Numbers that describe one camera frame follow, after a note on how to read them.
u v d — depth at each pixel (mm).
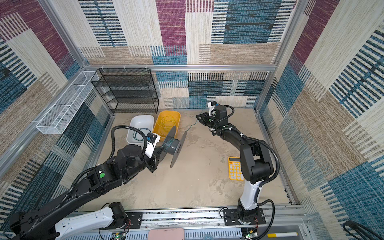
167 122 1110
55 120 705
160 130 1085
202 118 821
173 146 715
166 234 695
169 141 697
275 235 686
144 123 1116
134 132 473
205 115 825
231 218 729
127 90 1097
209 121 812
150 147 556
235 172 871
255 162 498
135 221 731
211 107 852
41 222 394
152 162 583
